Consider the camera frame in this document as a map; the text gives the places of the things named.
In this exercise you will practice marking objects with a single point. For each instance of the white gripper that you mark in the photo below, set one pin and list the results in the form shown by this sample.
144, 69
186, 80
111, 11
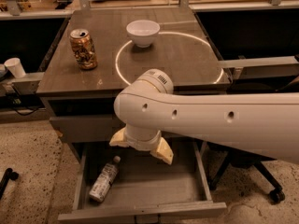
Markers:
140, 144

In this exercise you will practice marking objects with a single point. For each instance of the clear plastic water bottle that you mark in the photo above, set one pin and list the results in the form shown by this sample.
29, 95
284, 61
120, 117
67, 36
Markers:
105, 180

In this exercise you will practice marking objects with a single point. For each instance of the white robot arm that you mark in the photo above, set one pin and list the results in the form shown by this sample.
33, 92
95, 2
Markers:
264, 124

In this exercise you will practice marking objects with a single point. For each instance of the open lower grey drawer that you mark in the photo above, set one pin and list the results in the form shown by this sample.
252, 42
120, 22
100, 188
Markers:
146, 190

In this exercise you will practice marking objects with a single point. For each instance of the closed grey drawer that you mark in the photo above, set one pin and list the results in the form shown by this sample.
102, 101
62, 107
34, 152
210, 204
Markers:
81, 129

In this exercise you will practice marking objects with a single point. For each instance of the grey drawer cabinet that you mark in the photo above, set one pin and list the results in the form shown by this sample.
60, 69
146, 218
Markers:
102, 51

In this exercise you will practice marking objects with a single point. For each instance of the white ceramic bowl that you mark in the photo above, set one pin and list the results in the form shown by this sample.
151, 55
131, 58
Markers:
143, 32

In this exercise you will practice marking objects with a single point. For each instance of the gold drink can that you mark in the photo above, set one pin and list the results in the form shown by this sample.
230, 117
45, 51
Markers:
83, 49

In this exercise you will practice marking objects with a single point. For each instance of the black stand foot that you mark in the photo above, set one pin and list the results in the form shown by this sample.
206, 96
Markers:
9, 174

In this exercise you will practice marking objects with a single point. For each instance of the white paper cup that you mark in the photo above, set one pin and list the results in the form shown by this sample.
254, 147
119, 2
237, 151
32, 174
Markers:
15, 67

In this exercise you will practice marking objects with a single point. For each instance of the aluminium frame rail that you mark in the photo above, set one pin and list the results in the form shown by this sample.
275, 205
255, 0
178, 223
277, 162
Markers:
270, 61

